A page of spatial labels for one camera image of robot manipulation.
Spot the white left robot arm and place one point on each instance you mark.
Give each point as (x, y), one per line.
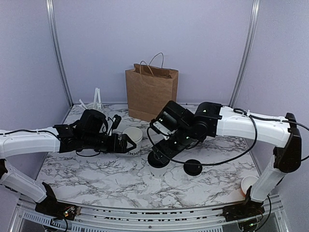
(24, 141)

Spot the white cup with stirrers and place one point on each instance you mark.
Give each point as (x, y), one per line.
(96, 104)

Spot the aluminium frame post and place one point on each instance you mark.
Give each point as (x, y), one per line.
(57, 50)
(247, 50)

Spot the white paper coffee cup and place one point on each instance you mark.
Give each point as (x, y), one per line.
(158, 172)

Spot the left aluminium frame post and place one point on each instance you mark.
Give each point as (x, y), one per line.
(57, 50)

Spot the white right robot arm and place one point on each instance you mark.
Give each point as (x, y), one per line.
(213, 119)

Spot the black plastic cup lid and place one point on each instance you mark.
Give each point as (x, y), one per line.
(152, 161)

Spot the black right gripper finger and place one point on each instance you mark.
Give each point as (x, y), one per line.
(164, 160)
(154, 156)

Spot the white orange paper cup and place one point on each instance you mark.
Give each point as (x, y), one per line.
(247, 182)

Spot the black cup lid stack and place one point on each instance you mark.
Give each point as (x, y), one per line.
(192, 167)

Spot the brown paper bag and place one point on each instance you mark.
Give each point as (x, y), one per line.
(149, 89)

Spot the stacked white paper cups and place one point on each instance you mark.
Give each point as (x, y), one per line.
(135, 134)

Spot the right aluminium frame post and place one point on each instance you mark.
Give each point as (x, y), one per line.
(247, 50)

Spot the aluminium front rail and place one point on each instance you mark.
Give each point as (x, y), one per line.
(107, 219)

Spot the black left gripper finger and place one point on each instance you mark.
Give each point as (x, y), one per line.
(127, 148)
(125, 140)

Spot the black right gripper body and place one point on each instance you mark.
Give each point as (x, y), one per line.
(184, 138)

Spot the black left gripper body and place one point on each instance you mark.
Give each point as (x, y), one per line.
(91, 141)

